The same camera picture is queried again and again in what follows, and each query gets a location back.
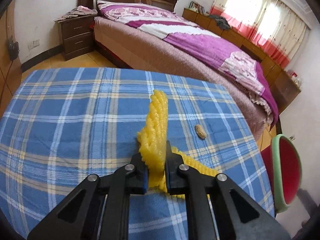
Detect yellow foam sheet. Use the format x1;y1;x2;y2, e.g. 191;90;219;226
137;90;168;192

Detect red bin green rim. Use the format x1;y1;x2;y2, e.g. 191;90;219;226
261;134;302;213

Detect blue plaid tablecloth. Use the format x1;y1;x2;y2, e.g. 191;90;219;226
1;68;274;237

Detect peanut shell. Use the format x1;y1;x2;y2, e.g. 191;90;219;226
195;124;207;140

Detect long wooden cabinet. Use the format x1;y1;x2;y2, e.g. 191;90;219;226
182;8;301;113

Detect items on cabinet end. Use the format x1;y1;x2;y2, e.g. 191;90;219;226
287;69;303;88

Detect wooden bed with headboard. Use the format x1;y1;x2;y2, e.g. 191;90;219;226
78;0;279;138

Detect dark wooden nightstand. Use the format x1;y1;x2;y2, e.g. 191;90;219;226
58;15;95;61

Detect purple floral quilt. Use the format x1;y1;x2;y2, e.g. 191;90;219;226
97;0;279;125

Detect white pink curtains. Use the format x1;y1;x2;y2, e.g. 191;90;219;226
210;0;308;68

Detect dark clothes pile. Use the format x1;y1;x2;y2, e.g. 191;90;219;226
208;15;232;30

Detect clothes on nightstand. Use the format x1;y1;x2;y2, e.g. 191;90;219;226
55;5;98;22

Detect books on cabinet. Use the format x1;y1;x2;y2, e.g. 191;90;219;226
188;1;206;15

